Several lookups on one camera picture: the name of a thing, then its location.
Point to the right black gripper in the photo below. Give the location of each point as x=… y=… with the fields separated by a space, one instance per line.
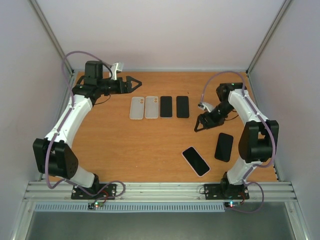
x=206 y=119

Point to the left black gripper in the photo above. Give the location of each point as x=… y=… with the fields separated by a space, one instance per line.
x=122 y=90

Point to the white phone case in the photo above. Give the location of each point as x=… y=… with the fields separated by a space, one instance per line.
x=151 y=107
x=137 y=108

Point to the phone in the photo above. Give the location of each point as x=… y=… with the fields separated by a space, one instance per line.
x=196 y=161
x=182 y=107
x=224 y=147

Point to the black smartphone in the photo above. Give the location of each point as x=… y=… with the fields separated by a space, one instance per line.
x=166 y=107

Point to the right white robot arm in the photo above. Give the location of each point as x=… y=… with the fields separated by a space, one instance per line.
x=258 y=142

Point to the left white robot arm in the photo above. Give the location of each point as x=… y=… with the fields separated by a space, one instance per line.
x=53 y=153

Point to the phone in black case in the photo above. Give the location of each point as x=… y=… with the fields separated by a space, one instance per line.
x=224 y=147

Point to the right circuit board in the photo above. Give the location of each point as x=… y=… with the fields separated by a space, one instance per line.
x=232 y=204

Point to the circuit board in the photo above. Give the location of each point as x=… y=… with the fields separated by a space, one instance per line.
x=232 y=204
x=95 y=205

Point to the left circuit board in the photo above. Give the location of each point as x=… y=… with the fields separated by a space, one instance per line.
x=95 y=205

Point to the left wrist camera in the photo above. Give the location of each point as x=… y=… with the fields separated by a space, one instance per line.
x=116 y=68

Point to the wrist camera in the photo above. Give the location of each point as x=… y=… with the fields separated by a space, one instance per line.
x=207 y=107
x=116 y=68

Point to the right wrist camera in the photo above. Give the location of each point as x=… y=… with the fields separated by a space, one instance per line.
x=207 y=107

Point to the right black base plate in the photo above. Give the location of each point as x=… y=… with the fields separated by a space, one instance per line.
x=215 y=191

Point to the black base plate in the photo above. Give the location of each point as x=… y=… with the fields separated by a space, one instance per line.
x=215 y=191
x=105 y=191

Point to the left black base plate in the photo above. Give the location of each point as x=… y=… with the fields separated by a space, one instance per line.
x=105 y=191

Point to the aluminium front rail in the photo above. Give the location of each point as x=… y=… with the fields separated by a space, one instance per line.
x=156 y=192

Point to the grey slotted cable duct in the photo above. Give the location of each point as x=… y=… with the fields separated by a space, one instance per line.
x=131 y=207

